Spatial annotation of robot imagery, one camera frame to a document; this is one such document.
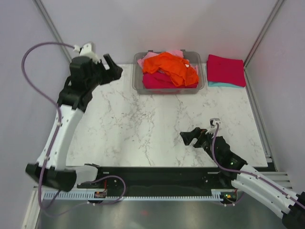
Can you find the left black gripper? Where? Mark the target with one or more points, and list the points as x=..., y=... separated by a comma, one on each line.
x=114, y=73

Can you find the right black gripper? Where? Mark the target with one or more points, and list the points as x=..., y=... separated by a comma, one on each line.
x=188, y=137

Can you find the orange t shirt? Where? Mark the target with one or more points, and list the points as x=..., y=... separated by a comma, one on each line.
x=177, y=68

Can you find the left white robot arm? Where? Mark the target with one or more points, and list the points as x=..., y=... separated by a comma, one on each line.
x=50, y=169

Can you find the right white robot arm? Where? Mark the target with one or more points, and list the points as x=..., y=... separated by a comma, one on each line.
x=288, y=205

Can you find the magenta t shirt in bin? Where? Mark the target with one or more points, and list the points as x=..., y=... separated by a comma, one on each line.
x=161, y=81

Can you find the folded teal t shirt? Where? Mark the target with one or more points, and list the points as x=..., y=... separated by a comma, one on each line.
x=217, y=84

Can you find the light pink t shirt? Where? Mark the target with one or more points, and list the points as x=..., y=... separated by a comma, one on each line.
x=192, y=57

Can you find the folded magenta t shirt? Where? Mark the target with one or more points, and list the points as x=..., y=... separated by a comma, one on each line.
x=224, y=70

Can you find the clear plastic bin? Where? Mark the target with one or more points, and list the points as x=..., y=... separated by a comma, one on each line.
x=139, y=87

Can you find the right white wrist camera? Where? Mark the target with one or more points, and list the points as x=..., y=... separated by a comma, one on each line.
x=214, y=124

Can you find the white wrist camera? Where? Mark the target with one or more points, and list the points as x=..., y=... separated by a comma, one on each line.
x=214, y=124
x=87, y=51

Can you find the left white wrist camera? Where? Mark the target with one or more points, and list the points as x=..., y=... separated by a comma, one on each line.
x=87, y=51

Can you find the white slotted cable duct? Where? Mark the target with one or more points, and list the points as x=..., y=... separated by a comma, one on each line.
x=99, y=196

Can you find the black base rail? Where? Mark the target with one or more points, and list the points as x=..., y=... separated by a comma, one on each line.
x=159, y=181

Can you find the left aluminium frame post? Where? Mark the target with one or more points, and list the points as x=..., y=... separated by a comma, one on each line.
x=51, y=26

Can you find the aluminium frame post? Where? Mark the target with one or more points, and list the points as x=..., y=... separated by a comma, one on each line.
x=51, y=26
x=272, y=15

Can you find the right aluminium frame post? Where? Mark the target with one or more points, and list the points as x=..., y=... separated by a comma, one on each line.
x=272, y=15

